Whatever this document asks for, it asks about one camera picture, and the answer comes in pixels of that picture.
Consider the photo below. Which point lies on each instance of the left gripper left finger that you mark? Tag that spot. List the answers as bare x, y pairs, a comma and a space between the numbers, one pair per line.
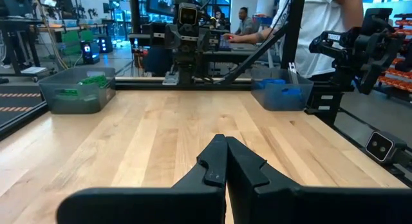
161, 204

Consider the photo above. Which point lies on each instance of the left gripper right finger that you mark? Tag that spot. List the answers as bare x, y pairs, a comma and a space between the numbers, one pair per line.
289, 204

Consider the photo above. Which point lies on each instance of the small blue toy brick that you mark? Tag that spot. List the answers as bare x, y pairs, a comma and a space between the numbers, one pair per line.
292, 92

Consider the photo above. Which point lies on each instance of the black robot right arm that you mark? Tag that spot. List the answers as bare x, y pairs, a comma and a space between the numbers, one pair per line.
186, 66

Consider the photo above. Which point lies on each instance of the computer monitor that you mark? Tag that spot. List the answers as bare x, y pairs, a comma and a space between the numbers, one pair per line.
161, 3

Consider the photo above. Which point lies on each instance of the black desk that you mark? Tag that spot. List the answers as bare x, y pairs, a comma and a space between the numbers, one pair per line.
238, 53
19, 24

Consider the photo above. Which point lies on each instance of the black computer blue lights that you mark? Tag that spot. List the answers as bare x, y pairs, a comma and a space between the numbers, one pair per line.
104, 43
89, 51

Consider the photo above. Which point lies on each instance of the grey plastic bin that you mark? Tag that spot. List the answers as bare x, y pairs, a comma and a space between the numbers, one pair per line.
277, 100
80, 103

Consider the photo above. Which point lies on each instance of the green crate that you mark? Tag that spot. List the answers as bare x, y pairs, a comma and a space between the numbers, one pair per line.
72, 40

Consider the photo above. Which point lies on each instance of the white flat pad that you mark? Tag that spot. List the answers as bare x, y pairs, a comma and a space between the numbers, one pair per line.
33, 69

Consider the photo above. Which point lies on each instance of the shelf with red bins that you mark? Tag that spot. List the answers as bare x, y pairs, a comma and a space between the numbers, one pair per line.
399, 76

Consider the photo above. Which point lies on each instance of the black floor mat orange stripes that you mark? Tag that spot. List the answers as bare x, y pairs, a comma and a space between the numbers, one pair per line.
16, 101

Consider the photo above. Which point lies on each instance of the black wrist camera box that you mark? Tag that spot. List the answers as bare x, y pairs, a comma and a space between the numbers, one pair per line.
188, 14

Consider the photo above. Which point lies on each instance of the black table-level camera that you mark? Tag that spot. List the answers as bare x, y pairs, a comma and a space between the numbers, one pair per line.
381, 146

